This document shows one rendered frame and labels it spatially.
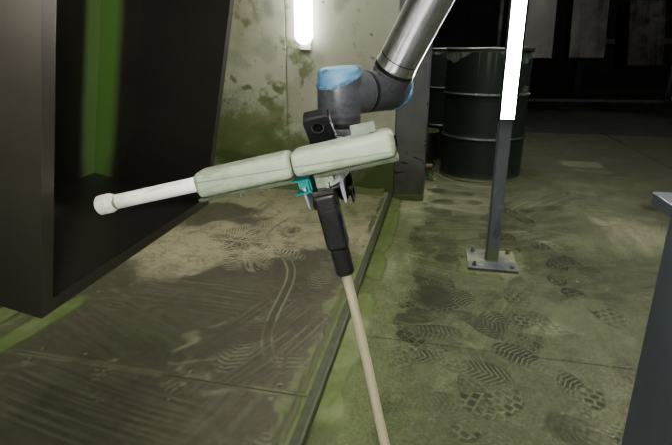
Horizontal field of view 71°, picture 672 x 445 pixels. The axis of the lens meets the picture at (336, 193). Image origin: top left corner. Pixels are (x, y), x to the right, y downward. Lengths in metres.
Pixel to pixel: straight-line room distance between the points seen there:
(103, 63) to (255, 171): 0.80
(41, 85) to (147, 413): 0.83
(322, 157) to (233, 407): 0.76
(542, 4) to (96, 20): 6.82
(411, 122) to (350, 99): 1.82
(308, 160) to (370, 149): 0.09
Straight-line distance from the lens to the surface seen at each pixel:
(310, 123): 0.80
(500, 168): 1.98
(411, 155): 2.80
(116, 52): 1.40
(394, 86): 1.04
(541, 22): 7.63
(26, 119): 0.77
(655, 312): 0.94
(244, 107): 2.99
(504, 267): 2.07
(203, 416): 1.26
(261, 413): 1.24
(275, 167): 0.70
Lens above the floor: 0.86
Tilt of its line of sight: 17 degrees down
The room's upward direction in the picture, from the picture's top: straight up
